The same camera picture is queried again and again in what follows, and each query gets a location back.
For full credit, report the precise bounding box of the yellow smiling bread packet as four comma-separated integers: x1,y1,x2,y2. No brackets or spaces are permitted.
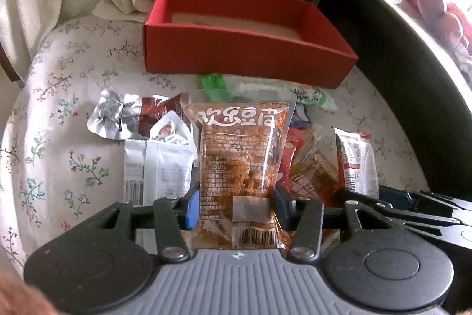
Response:
288,129,338,208

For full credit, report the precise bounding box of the silver white long packet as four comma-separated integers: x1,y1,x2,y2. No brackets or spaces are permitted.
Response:
123,140,197,205

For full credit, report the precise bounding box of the red white barcode snack packet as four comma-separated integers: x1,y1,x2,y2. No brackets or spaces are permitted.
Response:
334,128,379,199

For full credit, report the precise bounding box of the brown tofu snack packet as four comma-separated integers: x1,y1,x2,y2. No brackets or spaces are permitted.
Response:
184,101,294,249

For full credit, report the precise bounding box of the blue snack packet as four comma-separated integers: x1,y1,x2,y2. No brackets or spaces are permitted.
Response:
290,103,313,129

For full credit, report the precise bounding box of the silver brown packet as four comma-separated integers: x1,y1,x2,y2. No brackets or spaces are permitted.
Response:
86,89,190,141

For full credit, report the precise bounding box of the green white snack packet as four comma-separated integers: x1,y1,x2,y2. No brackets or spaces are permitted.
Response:
200,73,337,111

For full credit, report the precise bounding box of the red Trolli candy bag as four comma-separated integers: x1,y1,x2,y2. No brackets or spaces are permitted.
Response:
278,126,316,185

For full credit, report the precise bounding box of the person's left hand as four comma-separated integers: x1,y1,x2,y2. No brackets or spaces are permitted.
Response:
0,272,58,315

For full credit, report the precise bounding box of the red cardboard box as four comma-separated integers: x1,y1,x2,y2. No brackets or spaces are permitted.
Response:
142,0,358,89

